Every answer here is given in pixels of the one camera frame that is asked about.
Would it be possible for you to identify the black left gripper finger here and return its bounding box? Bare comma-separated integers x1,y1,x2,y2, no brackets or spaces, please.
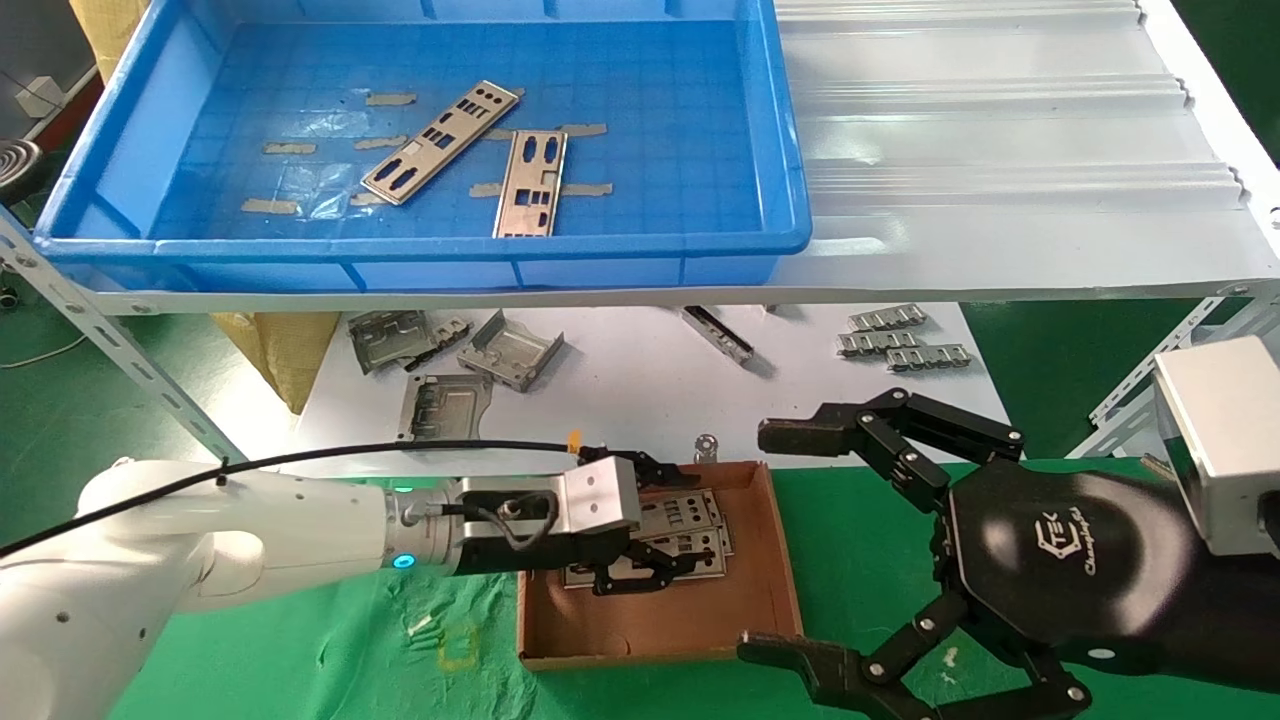
592,540,706,598
578,447,703,493

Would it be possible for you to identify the green cloth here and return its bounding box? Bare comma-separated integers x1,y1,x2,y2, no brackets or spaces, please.
105,458,1280,720

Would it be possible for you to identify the black coiled disc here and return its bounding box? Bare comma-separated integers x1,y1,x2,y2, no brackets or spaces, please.
0,138,46,204

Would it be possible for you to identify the grey folded metal bracket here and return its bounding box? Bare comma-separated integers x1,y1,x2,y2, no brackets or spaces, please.
457,310,566,393

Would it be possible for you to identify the yellow woven bag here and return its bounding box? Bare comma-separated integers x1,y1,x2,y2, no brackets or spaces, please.
210,312,343,414
70,0,153,86

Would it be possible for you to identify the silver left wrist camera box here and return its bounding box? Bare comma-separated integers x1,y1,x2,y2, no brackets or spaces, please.
560,455,643,533

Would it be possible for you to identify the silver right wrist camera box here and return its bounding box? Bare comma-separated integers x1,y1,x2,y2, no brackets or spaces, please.
1152,335,1280,559

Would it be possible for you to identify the grey slotted angle steel bar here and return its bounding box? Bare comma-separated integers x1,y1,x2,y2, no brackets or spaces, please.
0,205,251,466
1088,292,1280,459

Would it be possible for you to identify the brown cardboard box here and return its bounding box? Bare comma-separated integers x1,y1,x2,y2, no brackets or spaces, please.
517,460,804,671

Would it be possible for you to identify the metal clip strip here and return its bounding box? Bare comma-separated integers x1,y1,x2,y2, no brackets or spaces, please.
838,330,923,358
887,343,974,373
848,304,928,333

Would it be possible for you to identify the white power adapter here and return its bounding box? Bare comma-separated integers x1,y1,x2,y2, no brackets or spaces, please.
15,75,66,118

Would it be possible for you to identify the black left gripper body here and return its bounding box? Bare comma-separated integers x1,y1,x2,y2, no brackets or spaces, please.
455,488,643,581

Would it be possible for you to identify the short grey camera cable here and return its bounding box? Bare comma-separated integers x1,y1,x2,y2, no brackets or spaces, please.
440,493,558,551

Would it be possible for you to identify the grey flat metal bracket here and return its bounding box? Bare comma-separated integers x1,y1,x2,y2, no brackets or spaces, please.
397,373,494,446

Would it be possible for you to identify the long black arm cable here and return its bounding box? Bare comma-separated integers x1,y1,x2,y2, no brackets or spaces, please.
0,437,586,558

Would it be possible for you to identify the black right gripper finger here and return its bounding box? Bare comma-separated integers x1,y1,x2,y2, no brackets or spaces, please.
737,590,1093,720
757,388,1026,516

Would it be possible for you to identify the white floor cable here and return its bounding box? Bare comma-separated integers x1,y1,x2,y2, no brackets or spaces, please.
0,335,89,369

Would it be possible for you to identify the white corrugated shelf board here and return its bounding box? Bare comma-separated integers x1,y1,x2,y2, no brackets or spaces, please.
60,0,1280,316

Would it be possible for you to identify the clear tape patch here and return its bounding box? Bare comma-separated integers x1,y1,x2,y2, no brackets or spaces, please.
298,108,373,139
280,163,353,219

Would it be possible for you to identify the blue plastic tray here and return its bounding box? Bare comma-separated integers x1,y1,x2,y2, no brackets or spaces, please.
35,0,813,293

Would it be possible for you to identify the grey sheet metal bracket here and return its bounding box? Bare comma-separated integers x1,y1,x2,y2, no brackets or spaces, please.
347,310,433,376

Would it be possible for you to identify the narrow metal bar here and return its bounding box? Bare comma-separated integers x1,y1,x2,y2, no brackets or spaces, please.
683,305,756,366

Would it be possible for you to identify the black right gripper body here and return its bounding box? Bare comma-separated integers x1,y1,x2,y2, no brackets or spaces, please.
940,460,1280,693

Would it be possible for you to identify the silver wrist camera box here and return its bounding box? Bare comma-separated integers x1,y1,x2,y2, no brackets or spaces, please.
1152,335,1280,559
560,455,643,533

